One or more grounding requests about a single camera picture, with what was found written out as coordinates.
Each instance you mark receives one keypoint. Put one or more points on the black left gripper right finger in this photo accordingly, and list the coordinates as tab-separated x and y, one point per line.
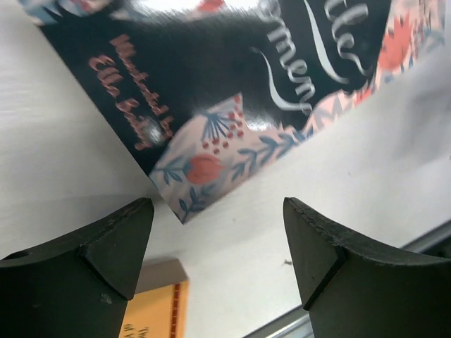
320	247

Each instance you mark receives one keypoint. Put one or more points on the Little Women floral book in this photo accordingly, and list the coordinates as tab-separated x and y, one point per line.
203	94

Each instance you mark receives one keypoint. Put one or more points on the orange back cover book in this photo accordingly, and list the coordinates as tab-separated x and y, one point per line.
159	306

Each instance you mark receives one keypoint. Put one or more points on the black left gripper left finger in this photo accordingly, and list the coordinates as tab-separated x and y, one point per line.
79	284

